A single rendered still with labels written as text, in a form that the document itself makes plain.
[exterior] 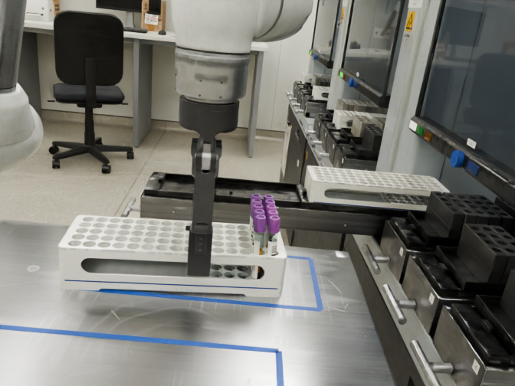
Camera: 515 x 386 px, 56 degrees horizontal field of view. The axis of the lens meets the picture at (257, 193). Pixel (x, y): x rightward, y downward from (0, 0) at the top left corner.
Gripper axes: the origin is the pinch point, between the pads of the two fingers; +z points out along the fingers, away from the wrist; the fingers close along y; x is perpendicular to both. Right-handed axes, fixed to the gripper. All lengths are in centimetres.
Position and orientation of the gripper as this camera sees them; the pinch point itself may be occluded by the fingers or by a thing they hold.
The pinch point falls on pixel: (200, 240)
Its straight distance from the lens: 68.3
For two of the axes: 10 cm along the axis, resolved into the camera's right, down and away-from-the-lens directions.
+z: -1.0, 9.3, 3.6
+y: 0.9, 3.7, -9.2
